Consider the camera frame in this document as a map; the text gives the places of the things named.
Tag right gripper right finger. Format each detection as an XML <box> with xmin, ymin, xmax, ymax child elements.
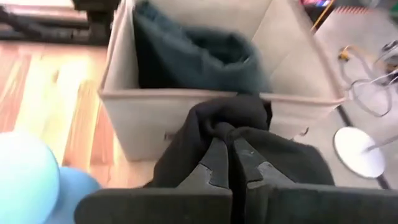
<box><xmin>233</xmin><ymin>138</ymin><xmax>398</xmax><ymax>224</ymax></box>

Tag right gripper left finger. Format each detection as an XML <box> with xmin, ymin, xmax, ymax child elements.
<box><xmin>73</xmin><ymin>137</ymin><xmax>234</xmax><ymax>224</ymax></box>

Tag black garment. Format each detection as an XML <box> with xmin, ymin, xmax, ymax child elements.
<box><xmin>145</xmin><ymin>94</ymin><xmax>336</xmax><ymax>189</ymax></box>

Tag dark green garment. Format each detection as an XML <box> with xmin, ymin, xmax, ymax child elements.
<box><xmin>132</xmin><ymin>0</ymin><xmax>269</xmax><ymax>95</ymax></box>

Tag beige fabric storage bin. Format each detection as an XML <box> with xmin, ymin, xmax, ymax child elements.
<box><xmin>97</xmin><ymin>0</ymin><xmax>346</xmax><ymax>162</ymax></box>

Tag blue spray bottle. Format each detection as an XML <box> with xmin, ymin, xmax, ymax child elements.
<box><xmin>0</xmin><ymin>129</ymin><xmax>103</xmax><ymax>224</ymax></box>

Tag dark striped-edge floor mat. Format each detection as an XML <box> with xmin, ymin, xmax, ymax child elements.
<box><xmin>334</xmin><ymin>5</ymin><xmax>373</xmax><ymax>16</ymax></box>

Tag black crate red top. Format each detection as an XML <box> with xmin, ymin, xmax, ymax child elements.
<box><xmin>298</xmin><ymin>0</ymin><xmax>334</xmax><ymax>7</ymax></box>

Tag grey floor cable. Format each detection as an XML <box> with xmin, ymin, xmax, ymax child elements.
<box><xmin>338</xmin><ymin>39</ymin><xmax>398</xmax><ymax>118</ymax></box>

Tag yellow floor cable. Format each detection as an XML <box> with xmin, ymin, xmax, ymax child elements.
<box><xmin>310</xmin><ymin>0</ymin><xmax>352</xmax><ymax>62</ymax></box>

